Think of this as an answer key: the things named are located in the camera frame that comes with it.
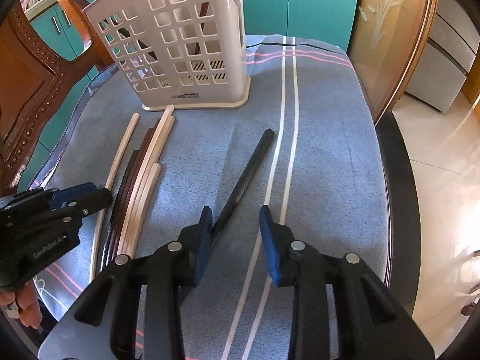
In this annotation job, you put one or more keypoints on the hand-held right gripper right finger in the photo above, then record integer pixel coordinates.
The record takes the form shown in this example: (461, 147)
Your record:
(270, 251)

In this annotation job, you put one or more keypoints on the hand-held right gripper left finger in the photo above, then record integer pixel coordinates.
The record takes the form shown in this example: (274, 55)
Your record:
(203, 247)

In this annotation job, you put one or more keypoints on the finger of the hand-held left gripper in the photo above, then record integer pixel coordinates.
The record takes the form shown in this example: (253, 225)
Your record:
(71, 195)
(99, 200)

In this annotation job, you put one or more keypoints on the bundle of chopsticks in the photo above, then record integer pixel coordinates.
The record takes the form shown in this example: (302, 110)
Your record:
(165, 120)

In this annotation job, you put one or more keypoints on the white plastic utensil holder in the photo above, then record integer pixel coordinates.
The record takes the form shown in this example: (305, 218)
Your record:
(225, 63)

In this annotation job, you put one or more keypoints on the person's left hand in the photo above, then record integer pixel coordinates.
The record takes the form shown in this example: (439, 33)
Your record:
(26, 303)

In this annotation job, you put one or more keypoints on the carved wooden chair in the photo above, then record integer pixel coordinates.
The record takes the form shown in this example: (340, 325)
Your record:
(26, 101)

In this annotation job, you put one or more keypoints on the blue striped tablecloth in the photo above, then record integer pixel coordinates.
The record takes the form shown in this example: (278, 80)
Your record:
(330, 157)

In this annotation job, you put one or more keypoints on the teal cabinet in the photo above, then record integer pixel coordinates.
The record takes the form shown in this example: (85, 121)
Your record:
(71, 37)
(300, 3)

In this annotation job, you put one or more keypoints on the wooden framed glass door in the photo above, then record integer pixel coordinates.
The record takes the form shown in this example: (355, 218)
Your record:
(386, 45)

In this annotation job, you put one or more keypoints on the grey drawer cabinet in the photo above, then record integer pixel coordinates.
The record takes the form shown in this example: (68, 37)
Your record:
(442, 63)

